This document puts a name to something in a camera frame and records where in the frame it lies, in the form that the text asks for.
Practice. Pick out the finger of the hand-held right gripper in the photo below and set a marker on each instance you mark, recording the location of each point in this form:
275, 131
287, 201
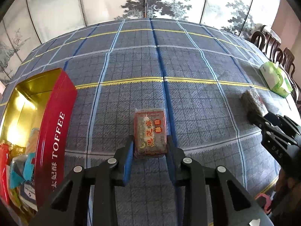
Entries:
258, 123
282, 123

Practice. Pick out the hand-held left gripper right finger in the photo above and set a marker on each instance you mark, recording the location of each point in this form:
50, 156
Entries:
172, 169

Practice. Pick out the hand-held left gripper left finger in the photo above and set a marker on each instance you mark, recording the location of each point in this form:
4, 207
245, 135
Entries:
128, 162

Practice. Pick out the grey sesame cake packet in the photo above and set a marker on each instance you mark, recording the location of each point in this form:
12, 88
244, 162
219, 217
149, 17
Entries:
252, 101

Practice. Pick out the brown sesame cake packet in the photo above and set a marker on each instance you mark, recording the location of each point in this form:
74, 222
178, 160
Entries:
150, 134

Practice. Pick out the red tin box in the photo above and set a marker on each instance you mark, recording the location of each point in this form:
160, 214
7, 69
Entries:
56, 131

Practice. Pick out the blue cracker packet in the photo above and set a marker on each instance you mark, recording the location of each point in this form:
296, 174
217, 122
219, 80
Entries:
28, 193

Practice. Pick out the teal clear snack packet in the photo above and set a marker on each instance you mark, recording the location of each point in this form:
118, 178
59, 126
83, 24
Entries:
20, 171

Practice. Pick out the yellow snack packet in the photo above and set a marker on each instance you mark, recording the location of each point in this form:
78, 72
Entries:
15, 197

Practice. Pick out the red snack packet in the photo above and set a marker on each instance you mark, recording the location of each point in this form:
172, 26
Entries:
4, 174

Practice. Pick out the green tissue pack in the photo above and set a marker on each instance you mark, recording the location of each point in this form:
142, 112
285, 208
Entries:
275, 77

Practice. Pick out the pink plastic hook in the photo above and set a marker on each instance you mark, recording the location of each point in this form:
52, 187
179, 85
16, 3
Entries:
264, 201

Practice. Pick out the dark wooden chair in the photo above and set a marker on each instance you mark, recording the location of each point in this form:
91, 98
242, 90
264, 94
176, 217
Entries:
288, 56
261, 37

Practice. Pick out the blue checked tablecloth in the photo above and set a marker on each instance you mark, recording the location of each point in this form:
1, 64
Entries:
199, 87

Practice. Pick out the ink landscape folding screen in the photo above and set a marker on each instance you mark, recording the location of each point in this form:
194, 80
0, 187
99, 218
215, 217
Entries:
105, 0

